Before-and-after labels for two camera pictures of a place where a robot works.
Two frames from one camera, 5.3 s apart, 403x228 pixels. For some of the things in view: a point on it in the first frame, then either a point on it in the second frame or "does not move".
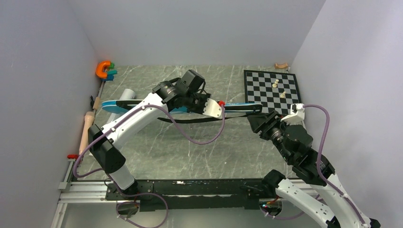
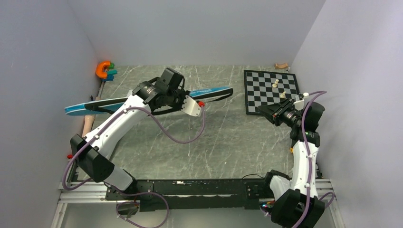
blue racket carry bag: (121, 106) → (203, 96)
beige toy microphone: (89, 119) does not move
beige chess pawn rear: (275, 84) does not move
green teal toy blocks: (110, 73) does not move
